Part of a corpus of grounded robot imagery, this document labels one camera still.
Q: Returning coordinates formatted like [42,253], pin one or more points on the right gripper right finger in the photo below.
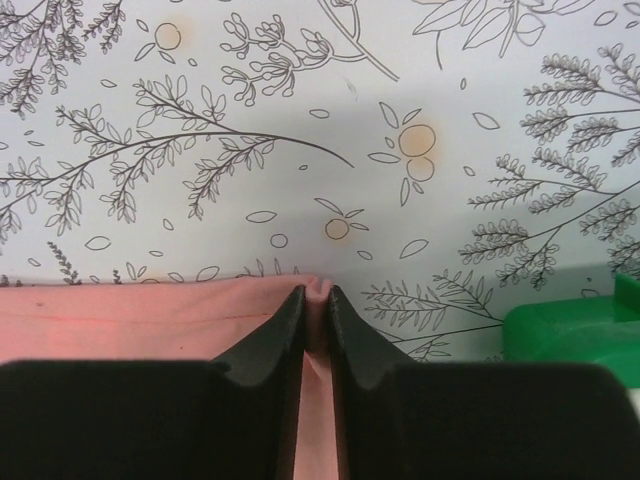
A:
[397,418]

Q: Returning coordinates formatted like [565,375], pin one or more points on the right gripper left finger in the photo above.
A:
[233,416]

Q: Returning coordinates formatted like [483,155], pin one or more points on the salmon pink t-shirt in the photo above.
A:
[179,321]

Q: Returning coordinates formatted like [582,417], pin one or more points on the green plastic bin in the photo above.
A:
[602,330]

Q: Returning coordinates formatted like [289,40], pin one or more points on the floral patterned table mat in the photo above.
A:
[441,161]

